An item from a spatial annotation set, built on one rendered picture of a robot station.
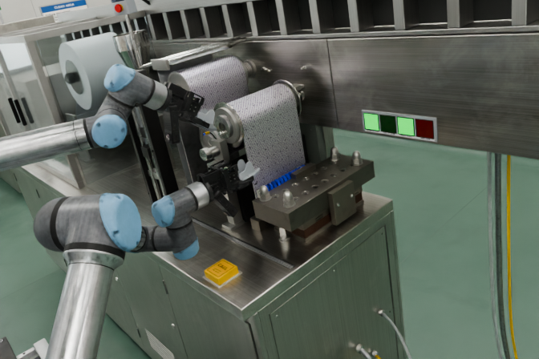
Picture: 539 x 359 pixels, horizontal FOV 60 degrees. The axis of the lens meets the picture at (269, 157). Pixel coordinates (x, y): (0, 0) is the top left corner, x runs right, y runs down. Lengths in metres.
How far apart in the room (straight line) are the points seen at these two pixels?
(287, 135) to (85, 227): 0.79
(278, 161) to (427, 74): 0.54
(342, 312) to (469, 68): 0.82
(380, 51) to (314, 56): 0.26
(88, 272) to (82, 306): 0.06
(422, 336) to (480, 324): 0.27
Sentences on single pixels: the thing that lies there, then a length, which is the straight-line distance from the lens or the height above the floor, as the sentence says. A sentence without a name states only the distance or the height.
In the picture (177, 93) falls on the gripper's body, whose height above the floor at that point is 1.39.
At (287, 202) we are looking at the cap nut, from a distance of 1.35.
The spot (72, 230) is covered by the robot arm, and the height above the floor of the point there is 1.27.
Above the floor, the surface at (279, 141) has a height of 1.15.
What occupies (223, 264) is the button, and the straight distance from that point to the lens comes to 1.36.
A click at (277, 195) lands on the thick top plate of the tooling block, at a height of 1.03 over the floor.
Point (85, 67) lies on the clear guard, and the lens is 2.27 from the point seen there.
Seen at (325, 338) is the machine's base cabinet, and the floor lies 0.60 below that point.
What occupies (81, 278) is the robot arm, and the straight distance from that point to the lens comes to 0.96.
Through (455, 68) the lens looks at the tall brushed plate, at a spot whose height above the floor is 1.36.
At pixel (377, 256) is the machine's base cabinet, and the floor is 0.73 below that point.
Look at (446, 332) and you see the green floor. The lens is 2.43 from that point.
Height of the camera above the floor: 1.66
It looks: 21 degrees down
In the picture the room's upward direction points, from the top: 11 degrees counter-clockwise
